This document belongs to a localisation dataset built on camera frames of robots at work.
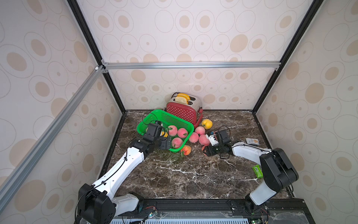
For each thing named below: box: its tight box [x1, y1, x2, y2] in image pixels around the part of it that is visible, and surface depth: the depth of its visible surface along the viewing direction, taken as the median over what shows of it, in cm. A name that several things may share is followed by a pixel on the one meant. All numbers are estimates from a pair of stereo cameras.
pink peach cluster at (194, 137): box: [188, 132, 200, 143], surface depth 99 cm
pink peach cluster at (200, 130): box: [194, 126, 206, 135], surface depth 102 cm
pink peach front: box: [168, 125, 178, 137], surface depth 102 cm
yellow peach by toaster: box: [201, 119, 214, 130], surface depth 107 cm
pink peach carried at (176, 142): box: [171, 137, 184, 149], surface depth 94 cm
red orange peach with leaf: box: [180, 144, 192, 156], surface depth 92 cm
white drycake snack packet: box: [245, 138, 260, 146], surface depth 102 cm
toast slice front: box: [174, 95, 189, 105], surface depth 102 cm
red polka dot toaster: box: [165, 92, 204, 128], surface depth 102 cm
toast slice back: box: [177, 92, 191, 104], surface depth 102 cm
